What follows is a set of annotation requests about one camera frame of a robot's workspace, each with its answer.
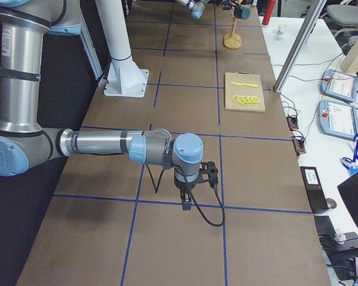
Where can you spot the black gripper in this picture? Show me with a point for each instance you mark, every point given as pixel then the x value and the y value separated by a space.
pixel 181 184
pixel 224 3

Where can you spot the dark teal HOME mug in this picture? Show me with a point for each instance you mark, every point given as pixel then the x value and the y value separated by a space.
pixel 241 12

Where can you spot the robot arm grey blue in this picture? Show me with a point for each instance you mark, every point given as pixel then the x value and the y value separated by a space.
pixel 197 7
pixel 24 143

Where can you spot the wooden cup storage rack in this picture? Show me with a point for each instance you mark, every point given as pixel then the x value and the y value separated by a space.
pixel 232 40

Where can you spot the white paper cup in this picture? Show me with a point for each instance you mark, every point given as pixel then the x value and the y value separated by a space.
pixel 281 31

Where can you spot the wooden knife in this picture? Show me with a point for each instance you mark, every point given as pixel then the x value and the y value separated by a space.
pixel 251 85

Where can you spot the bamboo cutting board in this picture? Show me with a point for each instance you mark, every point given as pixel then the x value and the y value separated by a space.
pixel 239 97

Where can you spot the grey office chair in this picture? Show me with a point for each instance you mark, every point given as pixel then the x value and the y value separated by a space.
pixel 344 15

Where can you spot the orange black connector block near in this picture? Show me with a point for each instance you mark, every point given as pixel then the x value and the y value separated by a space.
pixel 298 140

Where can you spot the orange black connector block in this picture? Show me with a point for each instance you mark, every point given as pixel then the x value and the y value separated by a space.
pixel 292 122
pixel 298 140

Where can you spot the black box with label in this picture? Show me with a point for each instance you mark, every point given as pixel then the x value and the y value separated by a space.
pixel 313 188

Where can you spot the orange black connector block far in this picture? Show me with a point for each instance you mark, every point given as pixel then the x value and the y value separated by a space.
pixel 292 122

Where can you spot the teach pendant far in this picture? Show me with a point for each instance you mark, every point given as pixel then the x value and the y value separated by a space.
pixel 339 85

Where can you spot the teach pendant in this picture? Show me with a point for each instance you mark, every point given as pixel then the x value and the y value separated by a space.
pixel 339 85
pixel 338 119

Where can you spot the teach pendant near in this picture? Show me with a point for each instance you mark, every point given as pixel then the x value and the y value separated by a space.
pixel 338 119

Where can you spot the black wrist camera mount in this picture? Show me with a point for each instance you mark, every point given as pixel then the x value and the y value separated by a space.
pixel 208 173

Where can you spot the aluminium frame post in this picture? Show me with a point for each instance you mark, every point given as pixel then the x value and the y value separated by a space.
pixel 302 37

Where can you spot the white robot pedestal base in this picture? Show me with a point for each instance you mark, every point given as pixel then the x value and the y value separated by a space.
pixel 125 78

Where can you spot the blue lanyard badge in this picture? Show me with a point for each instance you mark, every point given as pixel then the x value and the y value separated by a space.
pixel 351 164

